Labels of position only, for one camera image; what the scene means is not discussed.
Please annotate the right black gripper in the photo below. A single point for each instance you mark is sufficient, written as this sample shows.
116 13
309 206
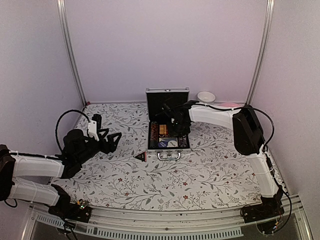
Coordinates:
172 133

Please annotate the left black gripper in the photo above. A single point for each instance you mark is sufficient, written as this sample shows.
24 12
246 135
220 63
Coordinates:
111 146

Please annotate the red playing card deck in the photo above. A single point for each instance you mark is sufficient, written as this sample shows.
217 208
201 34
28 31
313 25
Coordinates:
163 129

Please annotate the aluminium poker case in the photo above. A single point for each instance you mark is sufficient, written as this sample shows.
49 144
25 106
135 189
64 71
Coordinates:
174 98

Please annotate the triangular all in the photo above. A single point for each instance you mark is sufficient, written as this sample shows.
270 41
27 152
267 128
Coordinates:
141 156

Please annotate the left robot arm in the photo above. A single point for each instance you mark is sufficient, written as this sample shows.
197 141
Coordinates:
78 148

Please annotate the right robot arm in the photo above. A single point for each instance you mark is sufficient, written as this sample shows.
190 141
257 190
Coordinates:
248 138

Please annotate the right poker chip row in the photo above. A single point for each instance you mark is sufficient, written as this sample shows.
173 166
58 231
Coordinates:
183 142

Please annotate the poker chip row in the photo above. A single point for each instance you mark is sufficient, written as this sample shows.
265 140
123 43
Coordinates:
183 142
154 131

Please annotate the white dealer chip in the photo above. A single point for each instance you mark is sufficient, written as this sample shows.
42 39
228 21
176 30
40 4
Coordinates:
172 144

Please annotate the blue playing card deck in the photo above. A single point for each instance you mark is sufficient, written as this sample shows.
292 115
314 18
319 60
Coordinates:
168 139

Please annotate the left poker chip row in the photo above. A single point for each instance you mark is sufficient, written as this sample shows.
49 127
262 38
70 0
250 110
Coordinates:
154 131

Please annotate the blue small blind chip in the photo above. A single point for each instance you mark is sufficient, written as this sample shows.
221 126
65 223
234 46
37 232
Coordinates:
162 144

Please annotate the white bowl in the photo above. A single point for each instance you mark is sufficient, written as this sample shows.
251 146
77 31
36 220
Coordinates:
206 97

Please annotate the pink plate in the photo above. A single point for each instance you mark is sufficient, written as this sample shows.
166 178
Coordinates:
230 105

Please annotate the floral table cloth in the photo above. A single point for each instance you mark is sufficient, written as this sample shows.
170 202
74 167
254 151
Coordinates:
211 175

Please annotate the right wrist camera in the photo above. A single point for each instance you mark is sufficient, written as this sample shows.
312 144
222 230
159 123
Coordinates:
167 111

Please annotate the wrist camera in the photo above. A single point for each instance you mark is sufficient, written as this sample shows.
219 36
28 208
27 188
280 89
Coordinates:
167 111
94 125

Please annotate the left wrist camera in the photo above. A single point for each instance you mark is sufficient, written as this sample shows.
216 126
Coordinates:
94 125

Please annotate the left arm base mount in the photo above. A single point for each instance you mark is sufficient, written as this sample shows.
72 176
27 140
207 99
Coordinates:
75 210

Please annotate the front aluminium rail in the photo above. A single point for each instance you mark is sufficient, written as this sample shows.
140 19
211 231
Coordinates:
209 224

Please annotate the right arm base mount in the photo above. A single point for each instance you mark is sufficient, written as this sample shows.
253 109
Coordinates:
269 208

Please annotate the left aluminium frame post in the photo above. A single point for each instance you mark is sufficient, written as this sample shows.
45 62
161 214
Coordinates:
61 7

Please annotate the aluminium frame post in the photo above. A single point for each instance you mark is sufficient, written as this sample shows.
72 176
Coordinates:
267 24
61 7

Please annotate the right aluminium frame post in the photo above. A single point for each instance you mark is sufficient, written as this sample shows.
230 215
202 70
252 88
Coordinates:
267 24

